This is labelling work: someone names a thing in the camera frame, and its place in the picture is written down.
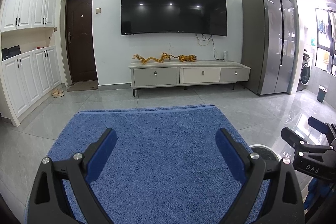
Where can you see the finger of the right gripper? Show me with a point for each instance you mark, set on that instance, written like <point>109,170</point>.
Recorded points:
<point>295,141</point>
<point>328,129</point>

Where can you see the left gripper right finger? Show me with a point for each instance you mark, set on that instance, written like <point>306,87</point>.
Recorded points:
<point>274,183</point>

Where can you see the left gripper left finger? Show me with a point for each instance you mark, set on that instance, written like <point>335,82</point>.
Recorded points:
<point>48,201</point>

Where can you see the white round trash bin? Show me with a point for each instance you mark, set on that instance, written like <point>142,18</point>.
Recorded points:
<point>265,152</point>

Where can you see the blue white gloved right hand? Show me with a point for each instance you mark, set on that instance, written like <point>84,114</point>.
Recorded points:
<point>316,188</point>

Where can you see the small grey waste bin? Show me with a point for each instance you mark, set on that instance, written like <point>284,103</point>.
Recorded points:
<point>322,91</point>

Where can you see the front load washing machine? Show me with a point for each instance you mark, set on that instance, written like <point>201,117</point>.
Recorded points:
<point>305,72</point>

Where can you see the hanging clothes rack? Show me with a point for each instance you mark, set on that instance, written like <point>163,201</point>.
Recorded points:
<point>326,30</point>

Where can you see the beige slippers pair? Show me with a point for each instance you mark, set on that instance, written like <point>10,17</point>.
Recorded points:
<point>57,93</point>

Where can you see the blue terry towel mat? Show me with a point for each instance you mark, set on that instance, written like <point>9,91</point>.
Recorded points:
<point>165,166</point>

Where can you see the grey double door refrigerator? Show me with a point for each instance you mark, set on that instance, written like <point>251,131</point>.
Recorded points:
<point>268,45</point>

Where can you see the brown door mat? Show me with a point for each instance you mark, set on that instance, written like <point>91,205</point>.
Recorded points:
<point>83,86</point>

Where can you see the white lower cabinets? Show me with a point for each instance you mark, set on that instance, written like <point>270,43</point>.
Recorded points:
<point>29,76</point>

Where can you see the golden tiger figurine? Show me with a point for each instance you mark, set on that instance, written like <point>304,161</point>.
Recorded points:
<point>185,58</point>

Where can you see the grey white tv cabinet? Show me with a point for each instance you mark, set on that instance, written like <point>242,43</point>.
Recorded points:
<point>176,73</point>

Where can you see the golden dragon figurine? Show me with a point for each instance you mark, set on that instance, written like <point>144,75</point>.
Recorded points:
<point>164,56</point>

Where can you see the black box on shelf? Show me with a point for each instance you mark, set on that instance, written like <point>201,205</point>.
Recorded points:
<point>10,52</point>

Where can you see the dark brown entrance door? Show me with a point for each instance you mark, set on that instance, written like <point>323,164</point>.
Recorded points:
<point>79,40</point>

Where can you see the large black wall television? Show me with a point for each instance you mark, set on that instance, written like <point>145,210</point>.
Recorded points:
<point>207,17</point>

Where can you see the white upper wall cabinets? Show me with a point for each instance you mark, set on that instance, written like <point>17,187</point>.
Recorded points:
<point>23,14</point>

